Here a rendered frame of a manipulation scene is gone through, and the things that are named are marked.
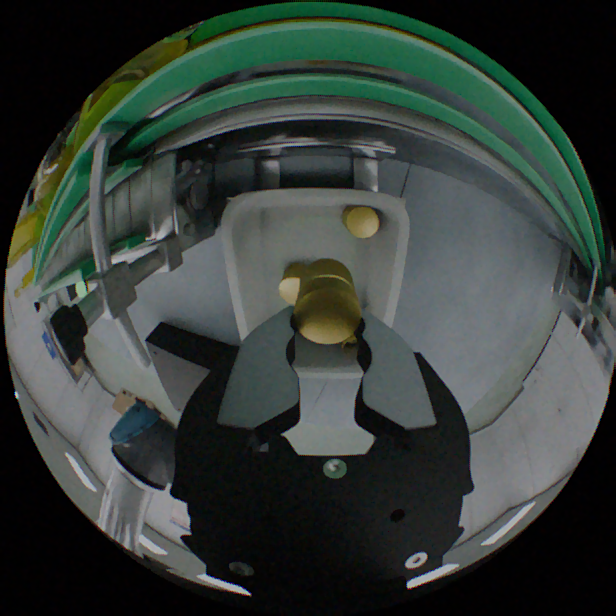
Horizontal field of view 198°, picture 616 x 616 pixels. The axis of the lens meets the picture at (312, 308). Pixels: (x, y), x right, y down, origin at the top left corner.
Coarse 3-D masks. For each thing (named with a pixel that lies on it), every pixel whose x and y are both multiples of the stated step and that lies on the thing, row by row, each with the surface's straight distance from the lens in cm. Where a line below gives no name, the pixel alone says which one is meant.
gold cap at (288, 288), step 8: (296, 264) 26; (288, 272) 24; (296, 272) 24; (288, 280) 22; (296, 280) 22; (280, 288) 23; (288, 288) 23; (296, 288) 23; (288, 296) 23; (296, 296) 23
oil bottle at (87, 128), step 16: (192, 32) 15; (160, 48) 13; (176, 48) 13; (128, 64) 13; (144, 64) 13; (160, 64) 13; (112, 80) 14; (128, 80) 14; (96, 96) 14; (112, 96) 15; (96, 112) 16; (80, 128) 17; (80, 144) 20
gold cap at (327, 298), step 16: (304, 272) 13; (320, 272) 11; (336, 272) 11; (304, 288) 10; (320, 288) 9; (336, 288) 9; (352, 288) 11; (304, 304) 10; (320, 304) 10; (336, 304) 10; (352, 304) 10; (304, 320) 10; (320, 320) 10; (336, 320) 10; (352, 320) 10; (320, 336) 11; (336, 336) 11
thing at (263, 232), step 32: (256, 192) 19; (288, 192) 18; (320, 192) 18; (352, 192) 18; (224, 224) 20; (256, 224) 25; (288, 224) 25; (320, 224) 25; (384, 224) 22; (256, 256) 25; (288, 256) 26; (320, 256) 26; (352, 256) 26; (384, 256) 22; (256, 288) 26; (384, 288) 22; (256, 320) 26; (384, 320) 22; (320, 352) 29
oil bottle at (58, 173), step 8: (64, 144) 26; (72, 144) 26; (64, 152) 25; (64, 160) 25; (40, 168) 26; (56, 168) 25; (64, 168) 25; (40, 176) 26; (48, 176) 25; (56, 176) 25; (40, 184) 25; (48, 184) 25; (56, 184) 26; (40, 192) 26; (48, 192) 26; (40, 200) 27; (48, 200) 29; (40, 208) 30; (48, 208) 32
